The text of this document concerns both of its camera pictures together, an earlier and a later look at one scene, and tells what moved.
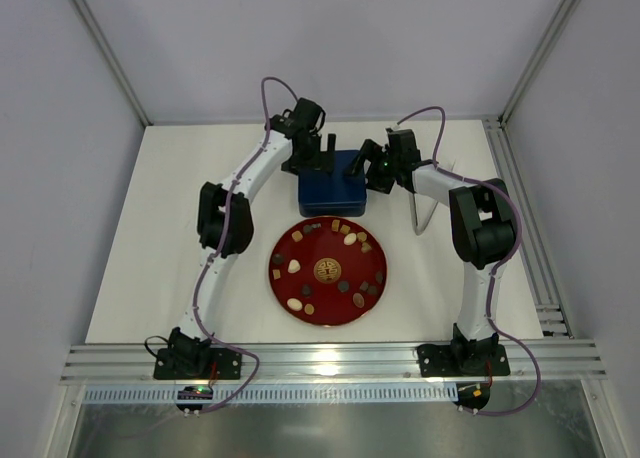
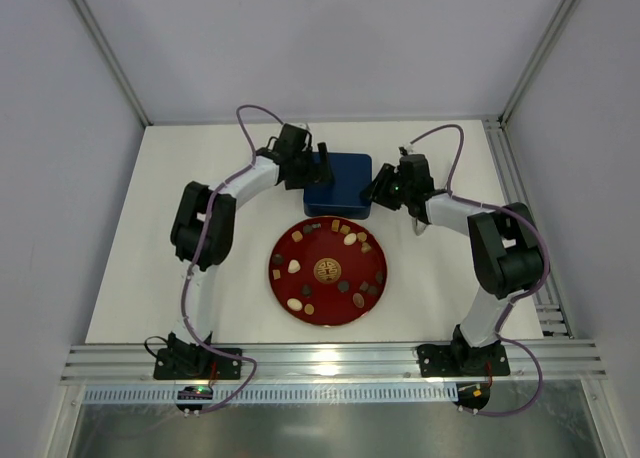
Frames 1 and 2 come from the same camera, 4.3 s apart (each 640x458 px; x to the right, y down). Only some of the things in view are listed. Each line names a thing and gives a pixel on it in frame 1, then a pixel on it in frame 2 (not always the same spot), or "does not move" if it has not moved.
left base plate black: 197,363 does not move
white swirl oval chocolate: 294,304 does not move
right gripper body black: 376,167 to 383,190
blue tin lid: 338,186 does not move
